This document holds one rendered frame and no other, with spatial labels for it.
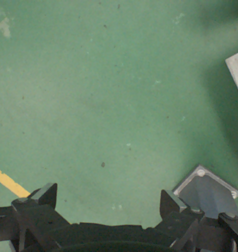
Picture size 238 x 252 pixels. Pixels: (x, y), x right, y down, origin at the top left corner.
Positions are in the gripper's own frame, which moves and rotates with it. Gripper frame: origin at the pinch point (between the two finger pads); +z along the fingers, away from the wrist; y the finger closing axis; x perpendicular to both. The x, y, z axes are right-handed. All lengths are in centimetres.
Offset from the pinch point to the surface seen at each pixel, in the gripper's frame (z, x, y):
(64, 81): 45, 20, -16
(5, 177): 71, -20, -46
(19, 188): 70, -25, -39
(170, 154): 40.4, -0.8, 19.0
